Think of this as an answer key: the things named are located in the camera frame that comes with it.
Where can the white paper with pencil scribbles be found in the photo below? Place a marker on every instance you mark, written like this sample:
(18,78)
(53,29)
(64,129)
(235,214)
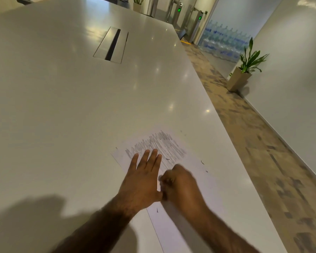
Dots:
(197,187)

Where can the person's left forearm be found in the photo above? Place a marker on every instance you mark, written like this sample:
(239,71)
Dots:
(100,229)

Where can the person's right fingers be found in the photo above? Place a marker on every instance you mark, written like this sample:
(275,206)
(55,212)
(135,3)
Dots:
(168,181)

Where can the tall beige square planter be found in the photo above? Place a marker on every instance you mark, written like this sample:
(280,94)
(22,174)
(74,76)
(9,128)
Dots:
(238,79)

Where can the green leafy plant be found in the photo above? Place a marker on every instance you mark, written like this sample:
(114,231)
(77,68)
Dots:
(250,59)

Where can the person's left hand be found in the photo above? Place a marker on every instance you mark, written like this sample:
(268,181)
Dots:
(139,184)

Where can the person's left little finger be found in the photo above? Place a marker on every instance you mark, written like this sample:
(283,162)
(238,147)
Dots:
(133,162)

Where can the stack of blue water bottles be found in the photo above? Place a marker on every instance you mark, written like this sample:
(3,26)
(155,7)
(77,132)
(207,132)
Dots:
(223,42)

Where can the person's left thumb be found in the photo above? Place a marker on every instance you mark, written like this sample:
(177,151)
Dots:
(159,196)

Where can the small potted plant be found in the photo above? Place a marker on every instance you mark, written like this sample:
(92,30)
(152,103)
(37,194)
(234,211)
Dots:
(138,3)

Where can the steel turnstile gates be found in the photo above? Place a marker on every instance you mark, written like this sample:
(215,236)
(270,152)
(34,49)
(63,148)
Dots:
(185,17)

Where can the person's right forearm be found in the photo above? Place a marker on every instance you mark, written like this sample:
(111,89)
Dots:
(216,231)

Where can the person's right hand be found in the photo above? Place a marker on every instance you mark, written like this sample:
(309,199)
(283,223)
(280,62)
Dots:
(183,187)

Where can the person's left middle finger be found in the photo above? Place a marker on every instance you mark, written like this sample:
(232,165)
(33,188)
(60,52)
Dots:
(152,160)

